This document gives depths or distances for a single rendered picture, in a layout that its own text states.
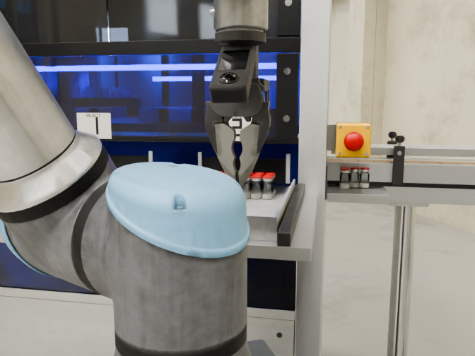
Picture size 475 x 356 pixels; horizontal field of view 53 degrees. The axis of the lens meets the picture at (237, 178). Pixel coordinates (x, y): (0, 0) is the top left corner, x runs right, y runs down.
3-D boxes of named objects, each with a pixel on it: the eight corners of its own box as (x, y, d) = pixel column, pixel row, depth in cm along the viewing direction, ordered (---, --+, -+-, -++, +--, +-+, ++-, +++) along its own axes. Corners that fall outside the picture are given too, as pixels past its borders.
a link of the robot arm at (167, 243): (184, 372, 34) (179, 186, 32) (73, 320, 42) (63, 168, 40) (275, 313, 44) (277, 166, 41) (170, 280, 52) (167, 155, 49)
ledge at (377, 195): (327, 190, 118) (327, 182, 117) (382, 192, 115) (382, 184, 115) (327, 202, 104) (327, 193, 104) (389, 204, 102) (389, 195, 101)
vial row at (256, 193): (189, 194, 101) (188, 173, 100) (273, 198, 98) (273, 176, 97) (185, 196, 99) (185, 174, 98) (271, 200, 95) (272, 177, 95)
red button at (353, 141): (343, 150, 102) (343, 131, 101) (362, 150, 101) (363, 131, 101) (343, 151, 98) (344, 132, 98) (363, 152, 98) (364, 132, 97)
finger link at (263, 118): (270, 152, 67) (271, 89, 66) (268, 154, 66) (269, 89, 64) (237, 152, 68) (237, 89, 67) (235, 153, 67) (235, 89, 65)
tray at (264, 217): (177, 191, 107) (177, 175, 106) (295, 195, 102) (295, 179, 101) (108, 231, 74) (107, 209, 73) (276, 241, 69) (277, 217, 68)
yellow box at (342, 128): (335, 153, 109) (336, 121, 108) (367, 154, 107) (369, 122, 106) (335, 157, 101) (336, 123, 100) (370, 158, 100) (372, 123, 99)
